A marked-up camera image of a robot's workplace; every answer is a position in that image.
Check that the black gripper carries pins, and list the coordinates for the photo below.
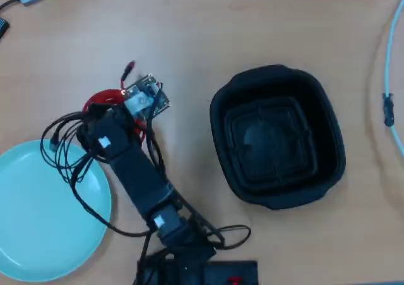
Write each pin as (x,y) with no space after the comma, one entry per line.
(115,133)

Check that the webcam circuit board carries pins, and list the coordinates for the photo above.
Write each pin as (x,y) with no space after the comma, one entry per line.
(143,97)

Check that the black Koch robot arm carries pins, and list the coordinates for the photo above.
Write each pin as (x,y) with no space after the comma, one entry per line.
(142,184)

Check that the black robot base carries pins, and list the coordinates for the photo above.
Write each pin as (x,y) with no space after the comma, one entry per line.
(195,272)

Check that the black ribbed plug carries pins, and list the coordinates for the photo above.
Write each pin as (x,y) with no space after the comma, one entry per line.
(3,28)

